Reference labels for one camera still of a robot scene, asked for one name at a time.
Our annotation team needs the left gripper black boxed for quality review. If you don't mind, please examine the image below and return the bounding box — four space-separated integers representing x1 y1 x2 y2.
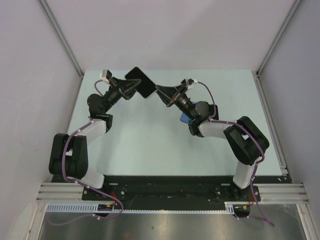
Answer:
103 77 144 114

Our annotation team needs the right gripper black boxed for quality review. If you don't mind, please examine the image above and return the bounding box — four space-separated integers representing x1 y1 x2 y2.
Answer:
153 84 195 122

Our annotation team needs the black phone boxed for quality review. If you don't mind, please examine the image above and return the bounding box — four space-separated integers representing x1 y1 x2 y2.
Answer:
125 66 157 99

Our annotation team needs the blue phone without case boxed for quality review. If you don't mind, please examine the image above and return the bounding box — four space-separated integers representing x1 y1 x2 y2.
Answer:
179 99 196 124

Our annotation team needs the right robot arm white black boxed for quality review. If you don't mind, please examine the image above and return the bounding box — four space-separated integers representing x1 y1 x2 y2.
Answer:
155 78 270 201

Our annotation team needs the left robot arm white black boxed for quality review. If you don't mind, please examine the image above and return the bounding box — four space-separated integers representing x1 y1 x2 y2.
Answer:
48 76 142 200

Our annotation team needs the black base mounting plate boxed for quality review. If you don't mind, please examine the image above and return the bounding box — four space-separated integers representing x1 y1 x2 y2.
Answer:
51 175 292 210

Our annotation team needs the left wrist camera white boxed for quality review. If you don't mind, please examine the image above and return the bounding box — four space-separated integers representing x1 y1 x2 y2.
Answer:
100 69 112 85

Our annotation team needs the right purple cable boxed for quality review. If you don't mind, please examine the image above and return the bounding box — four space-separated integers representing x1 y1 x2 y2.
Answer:
196 81 276 228

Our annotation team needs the left aluminium frame post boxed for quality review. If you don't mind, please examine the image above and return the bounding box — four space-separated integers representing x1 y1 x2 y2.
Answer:
37 0 84 79

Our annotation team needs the aluminium frame post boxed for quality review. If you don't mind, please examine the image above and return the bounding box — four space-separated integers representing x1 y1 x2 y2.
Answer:
37 0 84 79
256 0 303 76

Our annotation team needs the white slotted cable duct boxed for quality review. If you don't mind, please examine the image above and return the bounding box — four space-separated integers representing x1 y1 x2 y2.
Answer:
46 202 235 215

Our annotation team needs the aluminium rail front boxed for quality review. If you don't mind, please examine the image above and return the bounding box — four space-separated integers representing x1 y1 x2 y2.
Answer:
36 182 84 203

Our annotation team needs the right aluminium frame post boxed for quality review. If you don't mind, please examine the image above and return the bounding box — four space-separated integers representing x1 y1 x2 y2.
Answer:
256 0 303 76

